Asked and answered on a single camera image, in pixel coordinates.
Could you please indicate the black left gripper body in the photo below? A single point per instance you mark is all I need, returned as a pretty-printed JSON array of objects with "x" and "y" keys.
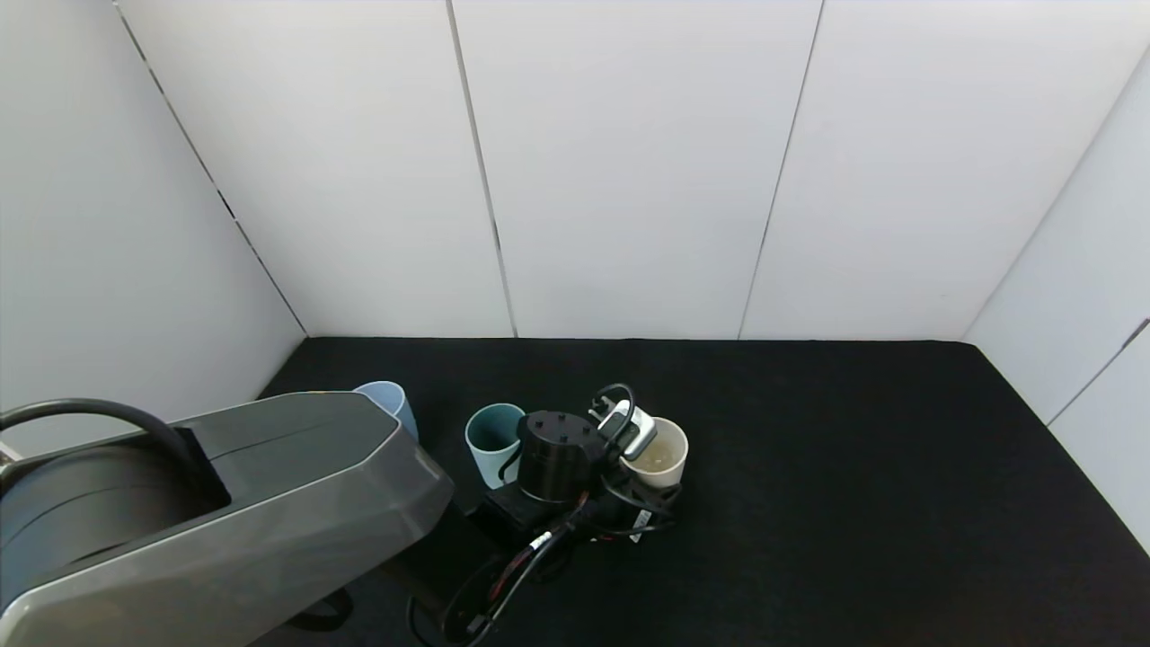
[{"x": 643, "y": 520}]

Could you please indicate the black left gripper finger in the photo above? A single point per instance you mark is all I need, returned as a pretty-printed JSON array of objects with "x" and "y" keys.
[{"x": 672, "y": 496}]

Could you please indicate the beige plastic cup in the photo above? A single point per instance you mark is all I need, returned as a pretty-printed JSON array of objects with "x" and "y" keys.
[{"x": 667, "y": 458}]

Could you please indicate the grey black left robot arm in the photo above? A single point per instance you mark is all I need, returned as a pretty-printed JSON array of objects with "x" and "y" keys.
[{"x": 225, "y": 521}]

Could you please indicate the teal green plastic cup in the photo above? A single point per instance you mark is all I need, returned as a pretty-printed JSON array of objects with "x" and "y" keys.
[{"x": 486, "y": 463}]

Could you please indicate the light blue plastic cup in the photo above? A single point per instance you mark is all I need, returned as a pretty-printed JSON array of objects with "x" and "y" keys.
[{"x": 401, "y": 406}]

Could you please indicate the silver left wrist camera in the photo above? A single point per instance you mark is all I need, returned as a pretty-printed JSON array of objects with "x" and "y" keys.
[{"x": 629, "y": 428}]

